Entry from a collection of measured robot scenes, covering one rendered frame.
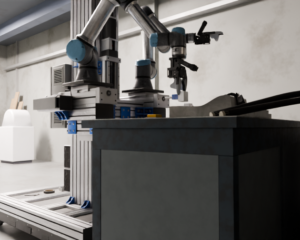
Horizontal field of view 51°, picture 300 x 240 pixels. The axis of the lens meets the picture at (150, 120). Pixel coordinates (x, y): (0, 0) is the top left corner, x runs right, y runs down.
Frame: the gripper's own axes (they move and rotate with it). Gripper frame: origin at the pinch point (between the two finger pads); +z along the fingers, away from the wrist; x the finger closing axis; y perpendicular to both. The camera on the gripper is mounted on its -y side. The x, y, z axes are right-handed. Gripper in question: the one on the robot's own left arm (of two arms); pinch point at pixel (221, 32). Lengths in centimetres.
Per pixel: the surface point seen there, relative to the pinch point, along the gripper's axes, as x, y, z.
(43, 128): -402, 126, -441
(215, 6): -205, -67, -19
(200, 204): 137, 78, 0
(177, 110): 61, 51, -22
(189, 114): 64, 54, -15
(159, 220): 133, 86, -16
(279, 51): -173, 0, 59
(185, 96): 74, 43, -15
